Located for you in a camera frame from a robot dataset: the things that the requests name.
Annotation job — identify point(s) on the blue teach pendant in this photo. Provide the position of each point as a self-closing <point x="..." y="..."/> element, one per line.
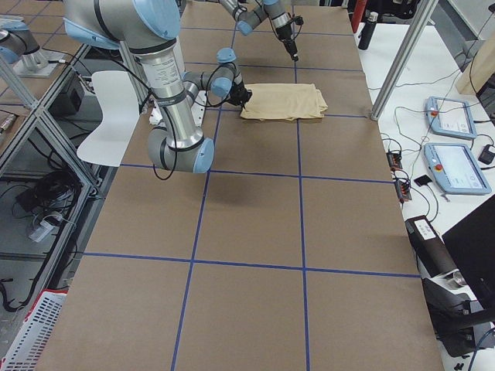
<point x="455" y="169"/>
<point x="450" y="117"/>

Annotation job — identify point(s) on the white plastic chair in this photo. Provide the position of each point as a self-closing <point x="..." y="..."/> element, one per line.
<point x="107" y="143"/>

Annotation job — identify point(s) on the black box with label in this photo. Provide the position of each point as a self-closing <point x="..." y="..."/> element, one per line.
<point x="429" y="247"/>

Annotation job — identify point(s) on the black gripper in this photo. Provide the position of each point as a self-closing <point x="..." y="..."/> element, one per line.
<point x="239" y="93"/>
<point x="285" y="36"/>

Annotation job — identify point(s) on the black monitor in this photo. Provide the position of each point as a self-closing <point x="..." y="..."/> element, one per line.
<point x="470" y="244"/>

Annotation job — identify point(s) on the beige long sleeve shirt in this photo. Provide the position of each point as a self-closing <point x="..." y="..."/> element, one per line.
<point x="284" y="101"/>

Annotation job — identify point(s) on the red cylinder bottle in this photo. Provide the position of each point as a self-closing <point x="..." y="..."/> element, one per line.
<point x="358" y="12"/>

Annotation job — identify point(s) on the upper blue teach pendant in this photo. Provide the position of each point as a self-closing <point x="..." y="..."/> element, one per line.
<point x="450" y="117"/>

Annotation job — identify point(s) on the black computer mouse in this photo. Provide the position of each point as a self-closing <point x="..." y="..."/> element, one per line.
<point x="487" y="155"/>

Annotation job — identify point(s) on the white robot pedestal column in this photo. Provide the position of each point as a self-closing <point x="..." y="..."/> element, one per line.
<point x="196" y="97"/>

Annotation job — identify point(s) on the aluminium frame post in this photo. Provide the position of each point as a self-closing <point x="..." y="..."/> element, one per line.
<point x="405" y="50"/>

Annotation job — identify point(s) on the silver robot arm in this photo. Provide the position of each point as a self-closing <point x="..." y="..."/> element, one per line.
<point x="246" y="21"/>
<point x="150" y="29"/>

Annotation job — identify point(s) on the lower blue teach pendant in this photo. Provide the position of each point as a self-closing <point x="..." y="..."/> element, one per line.
<point x="455" y="169"/>

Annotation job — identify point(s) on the wrist black camera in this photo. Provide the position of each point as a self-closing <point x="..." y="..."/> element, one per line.
<point x="297" y="20"/>

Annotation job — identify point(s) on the black water bottle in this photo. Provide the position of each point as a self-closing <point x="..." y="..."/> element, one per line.
<point x="367" y="31"/>

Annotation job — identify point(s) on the white perforated plastic basket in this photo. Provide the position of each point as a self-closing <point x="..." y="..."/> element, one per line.
<point x="35" y="332"/>

